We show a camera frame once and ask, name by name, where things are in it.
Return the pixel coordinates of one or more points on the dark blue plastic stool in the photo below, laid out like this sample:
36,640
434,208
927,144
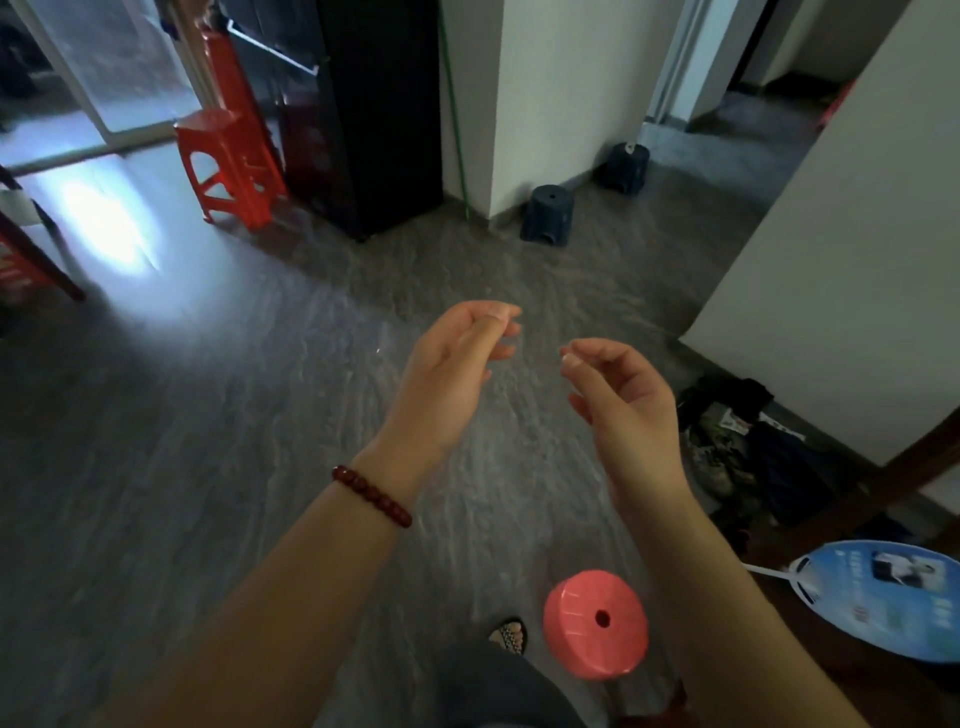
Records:
624,169
547,214

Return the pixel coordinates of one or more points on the person's right forearm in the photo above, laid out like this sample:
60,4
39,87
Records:
735,637

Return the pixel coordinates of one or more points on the grey framed glass door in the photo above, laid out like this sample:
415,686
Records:
112,67

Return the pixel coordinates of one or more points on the light blue round lid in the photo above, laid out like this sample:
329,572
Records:
885,607

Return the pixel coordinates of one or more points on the black white woven sandal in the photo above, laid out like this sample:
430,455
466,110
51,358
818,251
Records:
510,637

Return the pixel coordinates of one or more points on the coral round plastic stool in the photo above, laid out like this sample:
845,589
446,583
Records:
577,637

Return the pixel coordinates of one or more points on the red plastic stool stack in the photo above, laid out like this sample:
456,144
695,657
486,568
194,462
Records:
229,75

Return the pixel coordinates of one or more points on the person's left forearm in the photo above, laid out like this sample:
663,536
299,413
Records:
262,637

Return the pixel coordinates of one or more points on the person's right hand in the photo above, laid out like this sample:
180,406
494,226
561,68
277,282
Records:
637,427

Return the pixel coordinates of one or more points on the tall red plastic stool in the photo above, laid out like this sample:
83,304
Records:
217,127

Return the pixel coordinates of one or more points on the person's left hand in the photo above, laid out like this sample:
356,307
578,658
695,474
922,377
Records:
442,397

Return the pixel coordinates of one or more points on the person's grey trousers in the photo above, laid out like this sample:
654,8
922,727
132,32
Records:
510,690

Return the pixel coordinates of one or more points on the dark shoe pile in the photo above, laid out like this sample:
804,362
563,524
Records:
757,457

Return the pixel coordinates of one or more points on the black tall cabinet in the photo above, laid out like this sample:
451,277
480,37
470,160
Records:
375,112

